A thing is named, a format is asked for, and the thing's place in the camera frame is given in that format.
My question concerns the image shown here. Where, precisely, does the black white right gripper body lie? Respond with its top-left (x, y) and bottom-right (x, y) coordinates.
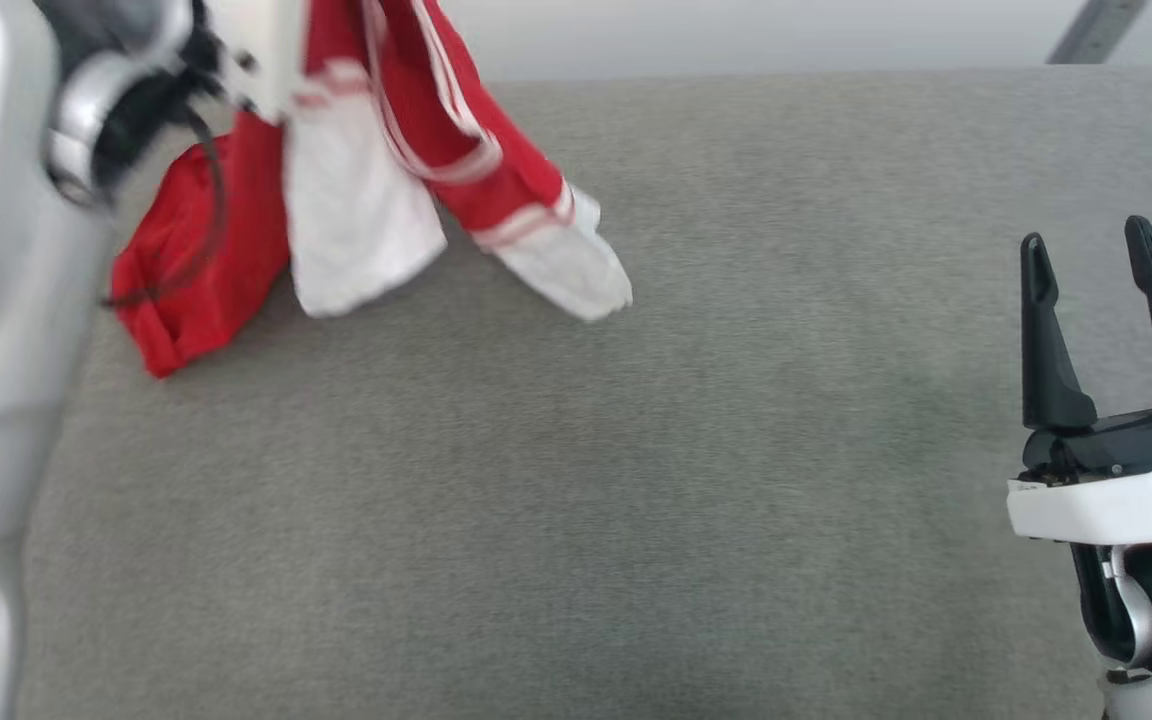
top-left (1005, 402), bottom-right (1152, 548)

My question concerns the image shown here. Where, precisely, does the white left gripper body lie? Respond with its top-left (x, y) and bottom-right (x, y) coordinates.
top-left (204, 0), bottom-right (313, 125)

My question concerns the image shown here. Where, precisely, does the red and white garment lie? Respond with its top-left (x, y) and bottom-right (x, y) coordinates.
top-left (110, 0), bottom-right (635, 380)

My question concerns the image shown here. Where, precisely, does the grey metal bar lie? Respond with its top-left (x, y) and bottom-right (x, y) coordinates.
top-left (1045, 0), bottom-right (1150, 67)

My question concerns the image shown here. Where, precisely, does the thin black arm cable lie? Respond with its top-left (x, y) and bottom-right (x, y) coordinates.
top-left (100, 98), bottom-right (230, 309)

